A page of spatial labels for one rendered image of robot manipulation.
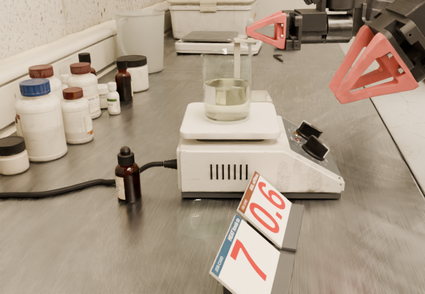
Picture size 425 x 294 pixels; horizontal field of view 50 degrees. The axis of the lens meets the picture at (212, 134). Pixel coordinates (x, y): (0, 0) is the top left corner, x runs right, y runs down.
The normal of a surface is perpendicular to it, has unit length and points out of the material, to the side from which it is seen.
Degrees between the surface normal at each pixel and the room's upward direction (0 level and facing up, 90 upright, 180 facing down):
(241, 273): 40
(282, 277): 0
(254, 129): 0
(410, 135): 0
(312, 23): 90
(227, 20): 93
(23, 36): 90
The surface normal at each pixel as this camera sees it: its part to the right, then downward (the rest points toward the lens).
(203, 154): -0.04, 0.36
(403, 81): -0.32, 0.56
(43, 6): 0.99, 0.04
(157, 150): -0.02, -0.93
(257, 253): 0.61, -0.66
